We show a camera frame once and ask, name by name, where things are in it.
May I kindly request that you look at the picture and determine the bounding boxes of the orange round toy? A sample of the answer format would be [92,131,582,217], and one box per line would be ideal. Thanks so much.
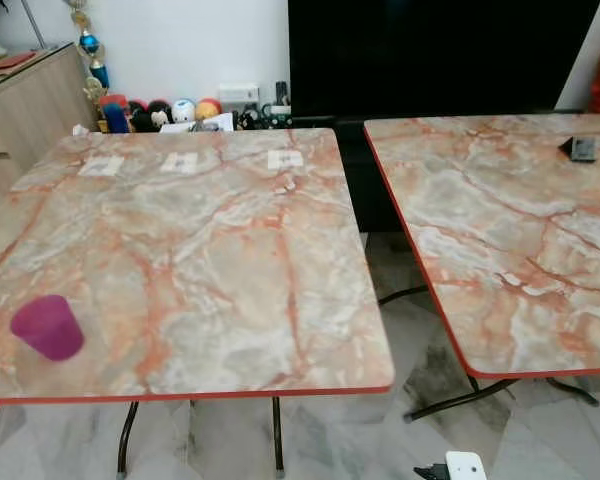
[196,96,223,120]

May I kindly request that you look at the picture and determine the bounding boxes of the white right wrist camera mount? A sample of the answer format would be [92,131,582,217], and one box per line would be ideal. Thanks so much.
[444,451,488,480]

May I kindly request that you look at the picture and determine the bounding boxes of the black round toy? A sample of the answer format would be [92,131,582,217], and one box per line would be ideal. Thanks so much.
[130,99,174,133]

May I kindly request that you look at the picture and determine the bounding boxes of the blue toy container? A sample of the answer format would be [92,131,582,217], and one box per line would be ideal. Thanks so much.
[102,104,131,134]

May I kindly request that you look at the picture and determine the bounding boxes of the white round toy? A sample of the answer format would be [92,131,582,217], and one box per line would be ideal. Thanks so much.
[171,97,197,124]

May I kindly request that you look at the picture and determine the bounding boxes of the black television screen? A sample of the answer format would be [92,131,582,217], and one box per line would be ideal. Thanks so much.
[286,0,600,120]

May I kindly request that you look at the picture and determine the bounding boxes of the red booklet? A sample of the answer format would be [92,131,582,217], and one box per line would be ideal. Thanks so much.
[0,50,39,73]

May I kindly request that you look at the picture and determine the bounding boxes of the dark mug with remote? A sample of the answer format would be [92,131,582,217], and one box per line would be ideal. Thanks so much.
[262,81,293,130]

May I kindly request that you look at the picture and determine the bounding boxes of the purple plastic cup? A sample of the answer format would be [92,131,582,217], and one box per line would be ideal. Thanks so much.
[9,294,85,362]

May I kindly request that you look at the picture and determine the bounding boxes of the gold and blue trophy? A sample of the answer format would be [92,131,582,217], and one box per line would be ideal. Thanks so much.
[68,0,112,101]

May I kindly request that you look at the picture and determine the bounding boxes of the white paper sheets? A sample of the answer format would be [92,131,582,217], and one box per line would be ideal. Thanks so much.
[188,112,236,133]

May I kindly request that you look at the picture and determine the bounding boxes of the white wall socket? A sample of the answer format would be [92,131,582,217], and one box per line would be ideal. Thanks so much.
[218,83,261,105]

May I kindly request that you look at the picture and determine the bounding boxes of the light wooden cabinet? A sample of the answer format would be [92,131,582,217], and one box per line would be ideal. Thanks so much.
[0,42,97,213]

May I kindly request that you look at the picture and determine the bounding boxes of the small black device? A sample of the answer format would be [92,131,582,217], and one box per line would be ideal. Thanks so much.
[558,135,598,164]

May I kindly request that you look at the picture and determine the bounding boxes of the dark metal table legs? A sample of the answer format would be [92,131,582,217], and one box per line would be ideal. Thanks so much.
[116,396,287,479]
[377,284,600,422]

